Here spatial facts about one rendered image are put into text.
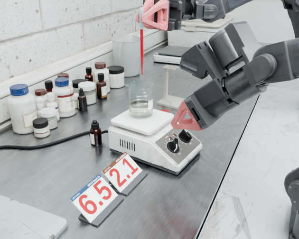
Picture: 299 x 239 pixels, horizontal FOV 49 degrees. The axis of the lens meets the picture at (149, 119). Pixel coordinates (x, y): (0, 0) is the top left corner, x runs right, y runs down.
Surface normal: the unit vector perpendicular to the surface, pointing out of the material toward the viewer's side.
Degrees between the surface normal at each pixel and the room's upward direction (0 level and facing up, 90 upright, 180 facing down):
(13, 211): 0
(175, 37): 93
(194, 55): 90
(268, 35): 90
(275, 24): 90
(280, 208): 0
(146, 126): 0
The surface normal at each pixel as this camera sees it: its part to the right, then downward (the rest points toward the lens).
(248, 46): 0.44, -0.35
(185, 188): 0.00, -0.90
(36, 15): 0.91, 0.18
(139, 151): -0.54, 0.36
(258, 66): -0.80, 0.25
